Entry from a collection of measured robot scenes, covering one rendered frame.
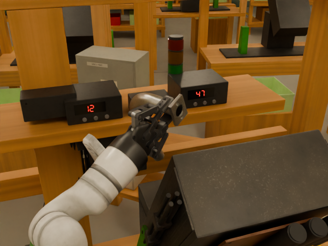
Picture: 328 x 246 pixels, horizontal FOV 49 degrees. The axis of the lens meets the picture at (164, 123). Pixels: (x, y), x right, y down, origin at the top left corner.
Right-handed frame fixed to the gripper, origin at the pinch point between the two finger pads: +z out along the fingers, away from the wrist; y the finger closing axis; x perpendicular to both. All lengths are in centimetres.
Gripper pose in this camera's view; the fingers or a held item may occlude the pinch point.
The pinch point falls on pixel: (167, 110)
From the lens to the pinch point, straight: 73.7
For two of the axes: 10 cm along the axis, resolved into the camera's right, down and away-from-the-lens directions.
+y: -2.4, -6.6, -7.1
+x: -7.7, -3.2, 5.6
